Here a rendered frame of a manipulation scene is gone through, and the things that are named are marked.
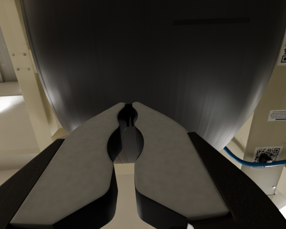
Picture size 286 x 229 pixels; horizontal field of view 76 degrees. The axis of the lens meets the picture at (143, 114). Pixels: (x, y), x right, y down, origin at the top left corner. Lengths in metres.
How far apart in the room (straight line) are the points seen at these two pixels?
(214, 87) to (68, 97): 0.17
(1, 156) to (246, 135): 4.42
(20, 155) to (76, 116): 4.20
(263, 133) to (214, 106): 0.35
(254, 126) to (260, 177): 0.18
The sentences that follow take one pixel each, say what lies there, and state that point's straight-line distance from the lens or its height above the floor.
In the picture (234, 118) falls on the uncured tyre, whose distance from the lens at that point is 0.26.
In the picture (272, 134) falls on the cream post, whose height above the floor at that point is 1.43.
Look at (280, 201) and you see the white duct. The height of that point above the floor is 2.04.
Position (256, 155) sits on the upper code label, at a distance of 0.61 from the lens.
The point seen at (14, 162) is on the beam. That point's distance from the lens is 4.58.
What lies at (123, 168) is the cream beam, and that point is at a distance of 0.88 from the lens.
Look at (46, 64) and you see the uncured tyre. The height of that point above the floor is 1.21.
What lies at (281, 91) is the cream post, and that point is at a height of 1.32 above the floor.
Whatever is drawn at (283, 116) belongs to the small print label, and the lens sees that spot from 0.58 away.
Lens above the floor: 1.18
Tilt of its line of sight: 24 degrees up
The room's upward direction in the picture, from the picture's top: 178 degrees clockwise
